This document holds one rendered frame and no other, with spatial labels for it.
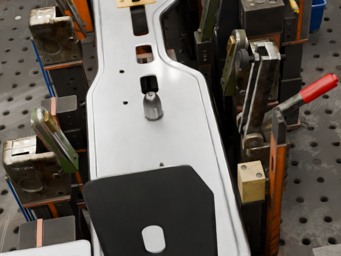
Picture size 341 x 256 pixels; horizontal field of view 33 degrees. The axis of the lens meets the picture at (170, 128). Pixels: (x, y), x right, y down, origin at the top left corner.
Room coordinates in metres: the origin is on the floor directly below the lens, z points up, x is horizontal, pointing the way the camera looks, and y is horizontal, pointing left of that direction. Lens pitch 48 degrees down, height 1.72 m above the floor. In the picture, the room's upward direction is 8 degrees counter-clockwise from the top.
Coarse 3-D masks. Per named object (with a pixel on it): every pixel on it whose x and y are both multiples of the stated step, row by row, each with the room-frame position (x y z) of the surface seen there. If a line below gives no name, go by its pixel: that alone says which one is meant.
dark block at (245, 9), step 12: (240, 0) 0.83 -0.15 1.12; (252, 0) 0.82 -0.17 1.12; (264, 0) 0.81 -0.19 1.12; (276, 0) 0.81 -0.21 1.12; (240, 12) 0.83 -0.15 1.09; (252, 12) 0.79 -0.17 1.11; (264, 12) 0.79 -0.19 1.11; (276, 12) 0.79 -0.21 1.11; (240, 24) 0.83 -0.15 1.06; (252, 24) 0.79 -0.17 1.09; (264, 24) 0.79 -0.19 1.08; (276, 24) 0.79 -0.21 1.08; (252, 36) 0.80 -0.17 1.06; (264, 36) 0.80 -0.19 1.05; (276, 36) 0.80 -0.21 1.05
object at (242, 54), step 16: (256, 48) 0.59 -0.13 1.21; (272, 48) 0.58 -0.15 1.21; (240, 64) 0.56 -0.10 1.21; (256, 64) 0.57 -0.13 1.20; (272, 64) 0.56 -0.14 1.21; (256, 80) 0.56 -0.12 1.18; (272, 80) 0.56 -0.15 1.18; (256, 96) 0.56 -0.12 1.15; (256, 112) 0.56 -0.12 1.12; (240, 128) 0.59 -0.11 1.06; (256, 128) 0.56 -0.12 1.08
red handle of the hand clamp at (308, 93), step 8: (320, 80) 0.58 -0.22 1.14; (328, 80) 0.57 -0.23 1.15; (336, 80) 0.57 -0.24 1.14; (304, 88) 0.58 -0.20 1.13; (312, 88) 0.58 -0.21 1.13; (320, 88) 0.57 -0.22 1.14; (328, 88) 0.57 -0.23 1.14; (296, 96) 0.58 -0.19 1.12; (304, 96) 0.57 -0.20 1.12; (312, 96) 0.57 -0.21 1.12; (280, 104) 0.58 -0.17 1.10; (288, 104) 0.58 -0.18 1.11; (296, 104) 0.57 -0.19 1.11; (288, 112) 0.57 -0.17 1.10; (264, 120) 0.57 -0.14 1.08
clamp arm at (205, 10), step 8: (208, 0) 0.89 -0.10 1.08; (216, 0) 0.88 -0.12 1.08; (208, 8) 0.88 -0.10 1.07; (216, 8) 0.88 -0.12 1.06; (208, 16) 0.88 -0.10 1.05; (216, 16) 0.88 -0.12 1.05; (200, 24) 0.91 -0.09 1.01; (208, 24) 0.88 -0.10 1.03; (200, 32) 0.90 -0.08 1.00; (208, 32) 0.88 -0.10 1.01; (200, 40) 0.89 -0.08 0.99; (208, 40) 0.88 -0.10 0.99
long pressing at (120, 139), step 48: (96, 0) 1.06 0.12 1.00; (96, 48) 0.90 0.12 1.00; (96, 96) 0.76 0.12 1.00; (192, 96) 0.73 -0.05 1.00; (96, 144) 0.65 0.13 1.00; (144, 144) 0.63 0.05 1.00; (192, 144) 0.62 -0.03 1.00; (96, 240) 0.46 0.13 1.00; (144, 240) 0.45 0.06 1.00; (240, 240) 0.42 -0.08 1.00
